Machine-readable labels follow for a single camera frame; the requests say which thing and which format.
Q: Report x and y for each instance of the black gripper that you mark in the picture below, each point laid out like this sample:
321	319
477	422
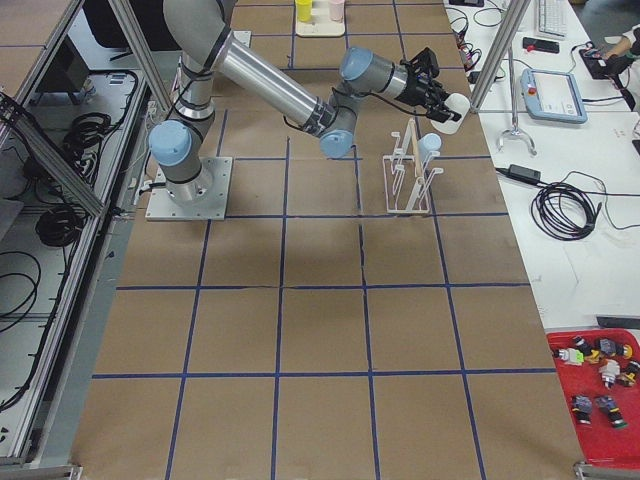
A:
414	91

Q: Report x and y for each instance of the pale green plastic cup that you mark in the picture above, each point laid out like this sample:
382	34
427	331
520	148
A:
458	106

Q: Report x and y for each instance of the light blue plastic cup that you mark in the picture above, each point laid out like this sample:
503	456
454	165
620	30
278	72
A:
429	146

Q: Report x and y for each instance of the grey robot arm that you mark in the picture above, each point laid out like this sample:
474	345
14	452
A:
210	48

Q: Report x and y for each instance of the pink plastic cup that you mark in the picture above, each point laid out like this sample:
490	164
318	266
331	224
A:
336	10

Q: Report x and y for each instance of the yellow plastic cup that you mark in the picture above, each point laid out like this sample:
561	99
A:
303	10

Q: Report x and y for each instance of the black power adapter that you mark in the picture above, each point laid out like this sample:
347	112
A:
524	174

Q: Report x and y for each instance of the robot teach pendant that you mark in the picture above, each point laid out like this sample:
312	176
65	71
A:
553	96

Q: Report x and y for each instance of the cream plastic tray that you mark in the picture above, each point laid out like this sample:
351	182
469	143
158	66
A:
320	27

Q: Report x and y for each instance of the red parts tray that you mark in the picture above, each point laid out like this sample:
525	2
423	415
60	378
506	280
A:
599	374

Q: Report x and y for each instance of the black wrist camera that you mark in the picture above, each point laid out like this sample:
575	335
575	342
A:
423	63

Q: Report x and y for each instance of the white wire cup rack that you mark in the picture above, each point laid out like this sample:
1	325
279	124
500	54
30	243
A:
407	179

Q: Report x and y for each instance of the aluminium frame post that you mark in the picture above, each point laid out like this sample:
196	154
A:
501	43

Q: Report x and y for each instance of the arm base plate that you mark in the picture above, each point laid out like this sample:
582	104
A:
204	198

